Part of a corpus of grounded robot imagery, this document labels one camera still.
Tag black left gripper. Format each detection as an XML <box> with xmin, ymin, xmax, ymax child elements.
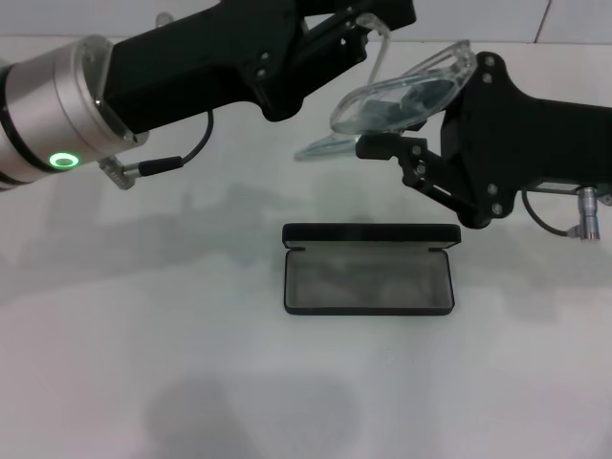
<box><xmin>102</xmin><ymin>0</ymin><xmax>373</xmax><ymax>136</ymax></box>

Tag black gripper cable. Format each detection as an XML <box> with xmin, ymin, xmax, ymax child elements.
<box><xmin>520</xmin><ymin>184</ymin><xmax>612</xmax><ymax>241</ymax></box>
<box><xmin>98</xmin><ymin>109</ymin><xmax>214</xmax><ymax>191</ymax></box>

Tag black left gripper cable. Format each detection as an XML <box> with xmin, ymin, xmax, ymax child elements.
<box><xmin>98</xmin><ymin>109</ymin><xmax>214</xmax><ymax>191</ymax></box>

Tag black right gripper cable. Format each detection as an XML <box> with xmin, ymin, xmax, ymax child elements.
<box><xmin>520</xmin><ymin>184</ymin><xmax>612</xmax><ymax>241</ymax></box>

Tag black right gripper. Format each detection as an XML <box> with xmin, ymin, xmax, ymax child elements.
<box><xmin>356</xmin><ymin>51</ymin><xmax>612</xmax><ymax>229</ymax></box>

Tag clear white glasses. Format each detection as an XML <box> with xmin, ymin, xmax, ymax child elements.
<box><xmin>294</xmin><ymin>12</ymin><xmax>478</xmax><ymax>164</ymax></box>

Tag black glasses case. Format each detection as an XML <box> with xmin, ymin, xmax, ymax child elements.
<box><xmin>281</xmin><ymin>222</ymin><xmax>463</xmax><ymax>317</ymax></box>

